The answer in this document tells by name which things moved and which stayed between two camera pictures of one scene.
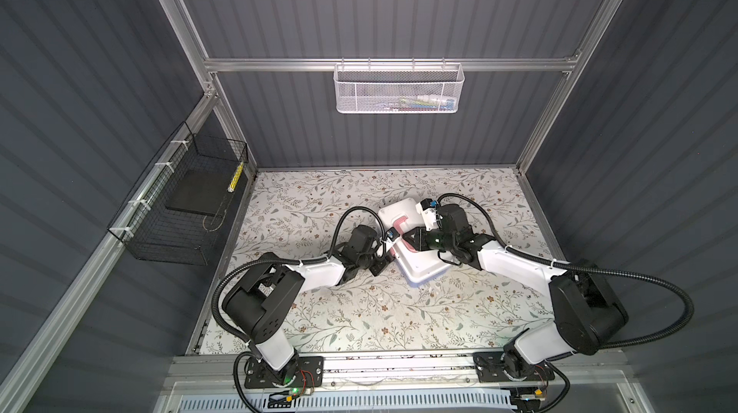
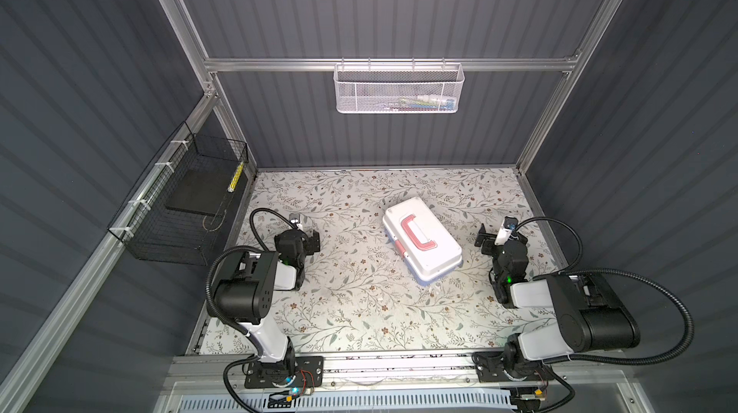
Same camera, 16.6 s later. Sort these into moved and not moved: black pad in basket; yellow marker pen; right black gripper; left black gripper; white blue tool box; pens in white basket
Moved: left black gripper; right black gripper
Not moved: white blue tool box; black pad in basket; pens in white basket; yellow marker pen
